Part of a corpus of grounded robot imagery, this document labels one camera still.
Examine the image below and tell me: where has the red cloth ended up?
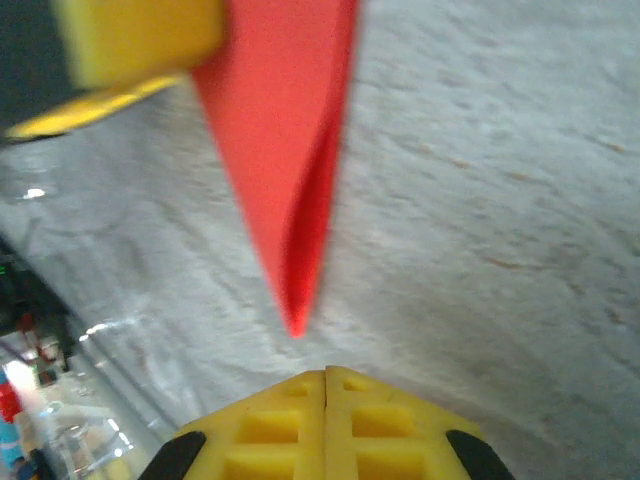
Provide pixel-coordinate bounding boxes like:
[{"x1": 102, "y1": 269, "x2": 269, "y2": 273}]
[{"x1": 188, "y1": 0, "x2": 362, "y2": 340}]

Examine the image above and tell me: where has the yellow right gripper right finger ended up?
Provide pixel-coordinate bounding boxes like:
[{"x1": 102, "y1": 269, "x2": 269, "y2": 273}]
[{"x1": 324, "y1": 364, "x2": 517, "y2": 480}]

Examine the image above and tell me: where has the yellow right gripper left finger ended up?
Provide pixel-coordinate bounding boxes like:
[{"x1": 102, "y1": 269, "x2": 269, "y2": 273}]
[{"x1": 144, "y1": 367, "x2": 327, "y2": 480}]

